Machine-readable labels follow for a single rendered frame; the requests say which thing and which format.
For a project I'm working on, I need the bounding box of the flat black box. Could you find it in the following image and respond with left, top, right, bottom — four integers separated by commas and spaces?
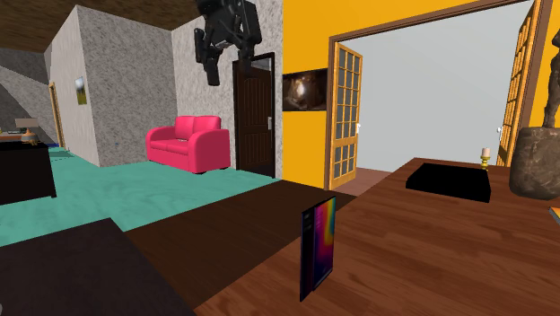
405, 162, 492, 204

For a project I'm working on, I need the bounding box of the dark brown door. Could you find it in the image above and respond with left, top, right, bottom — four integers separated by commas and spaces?
232, 52, 276, 179

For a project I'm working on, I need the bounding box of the brown wooden table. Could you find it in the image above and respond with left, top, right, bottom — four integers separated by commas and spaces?
194, 157, 560, 316

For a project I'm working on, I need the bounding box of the small landscape wall picture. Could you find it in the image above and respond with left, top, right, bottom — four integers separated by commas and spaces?
74, 76, 89, 107

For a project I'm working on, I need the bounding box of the dark figure on stone base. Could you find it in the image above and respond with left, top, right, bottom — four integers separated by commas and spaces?
508, 26, 560, 201

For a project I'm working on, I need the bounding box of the light wooden door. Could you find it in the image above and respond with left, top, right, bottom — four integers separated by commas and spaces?
48, 81, 67, 149

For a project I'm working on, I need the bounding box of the rainbow cover book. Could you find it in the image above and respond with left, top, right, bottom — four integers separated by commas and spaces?
300, 196, 337, 303

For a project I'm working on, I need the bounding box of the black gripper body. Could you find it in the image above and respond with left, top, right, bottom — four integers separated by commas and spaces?
196, 0, 259, 47

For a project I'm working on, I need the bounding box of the dark wall picture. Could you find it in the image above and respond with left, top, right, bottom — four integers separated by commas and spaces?
282, 67, 328, 113

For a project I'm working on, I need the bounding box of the black cabinet with lamp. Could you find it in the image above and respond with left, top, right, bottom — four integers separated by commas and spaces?
0, 117, 57, 206

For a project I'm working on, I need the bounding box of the pink sofa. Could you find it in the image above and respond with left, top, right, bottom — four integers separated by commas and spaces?
145, 115, 232, 175

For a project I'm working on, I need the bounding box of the wooden glazed door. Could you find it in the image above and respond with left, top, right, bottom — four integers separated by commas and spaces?
496, 0, 544, 168
328, 41, 363, 190

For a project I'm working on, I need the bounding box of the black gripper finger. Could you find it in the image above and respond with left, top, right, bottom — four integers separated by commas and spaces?
193, 27, 224, 87
236, 3, 264, 63

